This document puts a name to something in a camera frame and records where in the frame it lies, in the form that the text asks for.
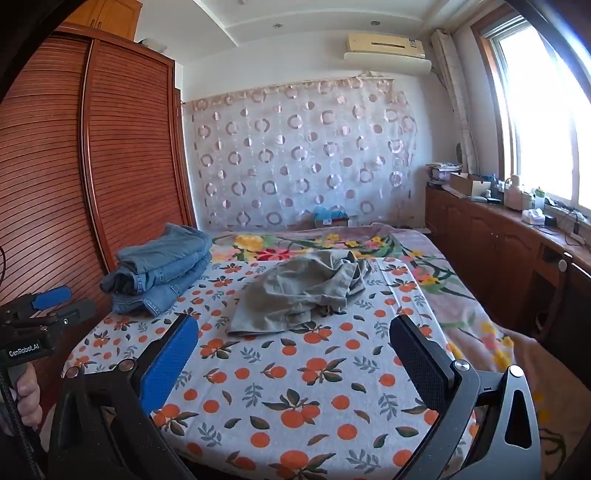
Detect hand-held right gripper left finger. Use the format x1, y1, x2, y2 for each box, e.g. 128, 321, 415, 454
48, 314, 199, 480

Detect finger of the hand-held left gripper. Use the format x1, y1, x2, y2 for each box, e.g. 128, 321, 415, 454
0, 286, 72, 324
14, 300, 96, 330

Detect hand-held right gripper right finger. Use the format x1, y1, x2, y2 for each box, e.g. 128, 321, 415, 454
389, 314, 542, 480

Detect khaki pants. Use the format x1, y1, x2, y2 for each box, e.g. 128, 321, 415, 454
226, 249, 370, 337

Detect person's left hand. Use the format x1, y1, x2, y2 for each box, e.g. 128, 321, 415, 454
13, 364, 41, 432

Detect folded blue jeans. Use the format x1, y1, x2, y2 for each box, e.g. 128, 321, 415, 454
111, 258, 213, 318
99, 224, 213, 296

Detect pink floral blanket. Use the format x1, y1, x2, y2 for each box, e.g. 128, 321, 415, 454
210, 222, 573, 480

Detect orange fruit print bed sheet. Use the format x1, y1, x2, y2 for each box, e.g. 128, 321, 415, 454
62, 256, 478, 480

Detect low wooden cabinet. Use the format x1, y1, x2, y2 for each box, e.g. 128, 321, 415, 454
425, 182, 591, 333

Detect red-brown slatted wooden wardrobe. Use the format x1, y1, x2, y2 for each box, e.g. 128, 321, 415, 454
0, 23, 197, 416

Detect open flat cardboard box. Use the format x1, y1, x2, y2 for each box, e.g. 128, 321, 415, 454
450, 173, 492, 197

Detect stack of papers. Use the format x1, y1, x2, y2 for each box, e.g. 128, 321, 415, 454
427, 161, 462, 186

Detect sheer circle-patterned curtain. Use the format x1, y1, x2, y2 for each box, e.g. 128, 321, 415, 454
182, 76, 419, 232

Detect white window drape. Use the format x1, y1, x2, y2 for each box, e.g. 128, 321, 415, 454
431, 30, 478, 174

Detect wood-framed window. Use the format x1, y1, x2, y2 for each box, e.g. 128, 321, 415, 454
480, 14, 591, 222

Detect light wooden cupboard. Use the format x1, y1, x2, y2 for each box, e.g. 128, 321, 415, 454
69, 0, 144, 42

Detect black braided cable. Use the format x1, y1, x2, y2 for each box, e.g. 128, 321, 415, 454
0, 369, 44, 467

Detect cream wall air conditioner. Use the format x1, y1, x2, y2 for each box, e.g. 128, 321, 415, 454
342, 32, 432, 75

